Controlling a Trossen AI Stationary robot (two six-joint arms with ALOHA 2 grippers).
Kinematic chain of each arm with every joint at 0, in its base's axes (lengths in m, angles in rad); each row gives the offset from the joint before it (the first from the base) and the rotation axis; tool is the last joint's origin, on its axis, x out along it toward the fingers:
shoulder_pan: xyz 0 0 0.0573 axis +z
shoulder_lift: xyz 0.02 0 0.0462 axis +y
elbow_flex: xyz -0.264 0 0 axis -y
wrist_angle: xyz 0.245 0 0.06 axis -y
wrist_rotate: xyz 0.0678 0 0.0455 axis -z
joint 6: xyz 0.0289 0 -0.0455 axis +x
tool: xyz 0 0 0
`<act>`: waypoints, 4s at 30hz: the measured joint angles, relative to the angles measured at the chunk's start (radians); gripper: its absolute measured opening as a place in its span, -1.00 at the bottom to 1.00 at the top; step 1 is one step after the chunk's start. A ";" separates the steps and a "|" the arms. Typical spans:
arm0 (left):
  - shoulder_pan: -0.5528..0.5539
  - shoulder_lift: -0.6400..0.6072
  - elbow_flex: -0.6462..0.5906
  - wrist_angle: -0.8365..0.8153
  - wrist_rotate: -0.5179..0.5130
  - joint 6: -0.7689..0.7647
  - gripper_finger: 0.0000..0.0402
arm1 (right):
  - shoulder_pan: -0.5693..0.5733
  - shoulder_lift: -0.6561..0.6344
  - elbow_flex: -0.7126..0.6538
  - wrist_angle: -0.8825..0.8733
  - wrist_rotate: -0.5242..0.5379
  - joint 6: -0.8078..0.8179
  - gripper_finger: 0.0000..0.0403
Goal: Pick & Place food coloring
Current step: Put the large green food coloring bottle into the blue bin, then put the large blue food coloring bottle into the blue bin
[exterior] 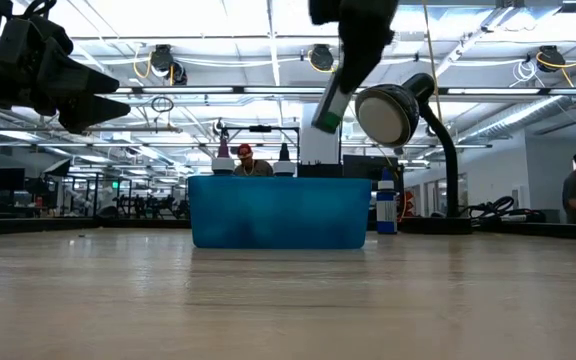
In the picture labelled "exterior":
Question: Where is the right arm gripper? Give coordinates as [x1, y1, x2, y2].
[309, 0, 400, 96]

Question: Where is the large green food coloring bottle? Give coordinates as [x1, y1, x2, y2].
[311, 63, 355, 135]

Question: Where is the large blue food coloring bottle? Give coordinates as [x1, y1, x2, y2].
[375, 167, 399, 235]

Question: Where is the black gooseneck desk lamp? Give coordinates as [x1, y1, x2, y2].
[354, 72, 473, 235]

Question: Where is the black monitor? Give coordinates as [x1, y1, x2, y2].
[0, 167, 26, 193]
[342, 154, 402, 181]

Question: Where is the blue plastic bin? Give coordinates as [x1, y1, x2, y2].
[187, 174, 373, 250]

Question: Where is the black ceiling cable reel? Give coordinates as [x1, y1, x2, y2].
[148, 43, 189, 87]
[308, 43, 336, 73]
[536, 44, 568, 75]

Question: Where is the yellow hanging cable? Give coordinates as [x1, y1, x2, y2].
[421, 0, 443, 124]

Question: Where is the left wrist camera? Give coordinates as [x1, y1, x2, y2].
[0, 0, 76, 69]

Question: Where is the black camera stand frame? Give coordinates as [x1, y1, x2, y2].
[217, 124, 302, 176]

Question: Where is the black aluminium table frame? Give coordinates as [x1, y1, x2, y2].
[0, 217, 576, 242]

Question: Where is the black cable bundle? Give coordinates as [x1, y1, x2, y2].
[460, 195, 548, 224]

